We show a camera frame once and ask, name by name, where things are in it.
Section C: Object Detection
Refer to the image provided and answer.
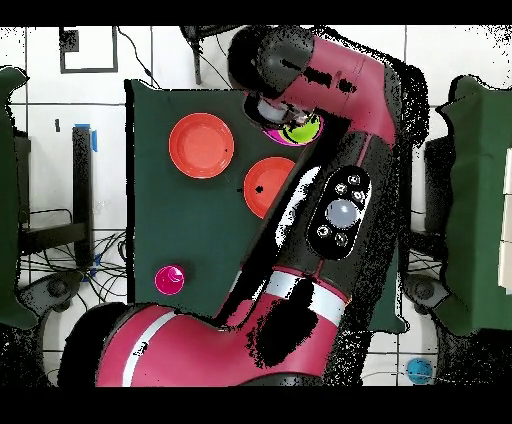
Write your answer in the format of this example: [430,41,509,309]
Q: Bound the red plastic bowl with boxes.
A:
[168,112,236,180]
[242,156,297,220]

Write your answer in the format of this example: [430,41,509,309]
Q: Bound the pink plastic bowl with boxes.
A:
[261,115,326,148]

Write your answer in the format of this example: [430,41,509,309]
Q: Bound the green plastic cup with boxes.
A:
[279,114,323,146]

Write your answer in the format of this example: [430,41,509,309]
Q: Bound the dark green tablecloth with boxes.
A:
[124,78,411,336]

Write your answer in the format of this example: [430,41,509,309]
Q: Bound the red plastic cup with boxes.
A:
[154,264,186,296]

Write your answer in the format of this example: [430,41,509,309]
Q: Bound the grey tripod leg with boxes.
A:
[192,38,204,86]

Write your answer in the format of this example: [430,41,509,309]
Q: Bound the blue tape strip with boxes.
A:
[74,123,98,153]

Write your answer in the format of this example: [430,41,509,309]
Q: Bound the black metal stand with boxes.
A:
[17,125,95,269]

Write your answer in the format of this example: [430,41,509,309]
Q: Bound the green cloth side table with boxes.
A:
[433,75,512,337]
[0,65,39,331]

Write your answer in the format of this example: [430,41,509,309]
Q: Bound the blue round object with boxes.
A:
[406,357,435,386]

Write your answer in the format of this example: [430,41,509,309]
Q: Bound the black cable tangle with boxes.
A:
[17,229,129,313]

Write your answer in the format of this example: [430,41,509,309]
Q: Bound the black square floor frame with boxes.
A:
[58,26,120,75]

